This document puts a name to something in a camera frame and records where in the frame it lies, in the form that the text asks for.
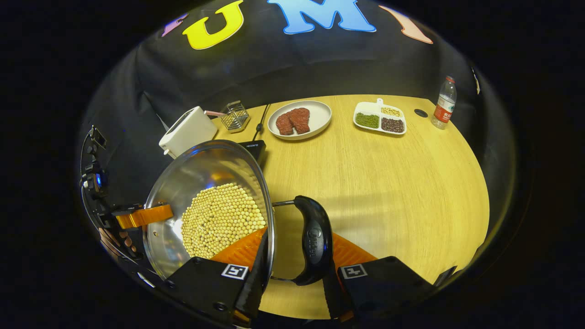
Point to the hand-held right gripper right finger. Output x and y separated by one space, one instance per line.
336 297

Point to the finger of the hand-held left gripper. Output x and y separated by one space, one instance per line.
144 216

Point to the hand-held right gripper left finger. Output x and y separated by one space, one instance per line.
256 283

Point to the black induction cooktop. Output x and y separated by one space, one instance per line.
256 148

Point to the pile of yellow soybeans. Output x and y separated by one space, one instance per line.
224 219

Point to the white toaster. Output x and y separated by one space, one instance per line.
189 130

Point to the pink straw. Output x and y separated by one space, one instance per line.
214 113

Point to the brown meat piece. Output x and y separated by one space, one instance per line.
300 119
283 124

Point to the green beans portion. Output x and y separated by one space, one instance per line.
367 120

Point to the white round plate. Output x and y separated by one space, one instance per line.
320 114

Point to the dark red beans portion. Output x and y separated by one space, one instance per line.
393 125

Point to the white divided dish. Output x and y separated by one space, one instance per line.
368 107

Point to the small pale beans portion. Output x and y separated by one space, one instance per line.
390 111

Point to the plastic bottle with red label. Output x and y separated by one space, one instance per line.
444 107

